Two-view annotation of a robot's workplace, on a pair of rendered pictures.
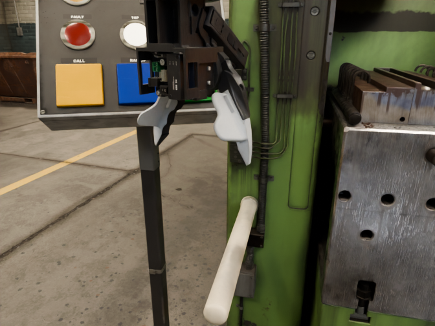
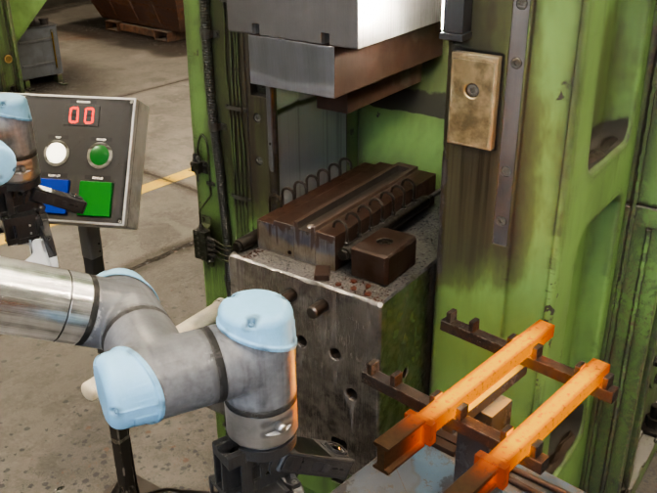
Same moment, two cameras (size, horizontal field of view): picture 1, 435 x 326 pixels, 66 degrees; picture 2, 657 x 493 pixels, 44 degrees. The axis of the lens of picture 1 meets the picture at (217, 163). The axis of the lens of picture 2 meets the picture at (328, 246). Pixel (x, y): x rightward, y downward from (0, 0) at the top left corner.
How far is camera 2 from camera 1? 1.39 m
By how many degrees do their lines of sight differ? 21
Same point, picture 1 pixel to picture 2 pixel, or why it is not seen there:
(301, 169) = not seen: hidden behind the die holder
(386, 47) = (425, 134)
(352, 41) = (388, 120)
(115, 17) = (43, 136)
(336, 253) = not seen: hidden behind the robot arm
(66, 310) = (75, 393)
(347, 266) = not seen: hidden behind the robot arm
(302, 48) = (251, 153)
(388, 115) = (278, 246)
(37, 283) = (57, 355)
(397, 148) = (266, 282)
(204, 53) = (21, 219)
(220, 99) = (37, 243)
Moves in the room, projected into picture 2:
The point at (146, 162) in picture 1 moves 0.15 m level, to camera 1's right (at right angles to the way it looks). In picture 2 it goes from (85, 251) to (139, 261)
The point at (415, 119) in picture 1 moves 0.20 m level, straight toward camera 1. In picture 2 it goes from (298, 255) to (214, 284)
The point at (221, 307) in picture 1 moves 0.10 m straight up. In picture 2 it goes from (90, 385) to (83, 346)
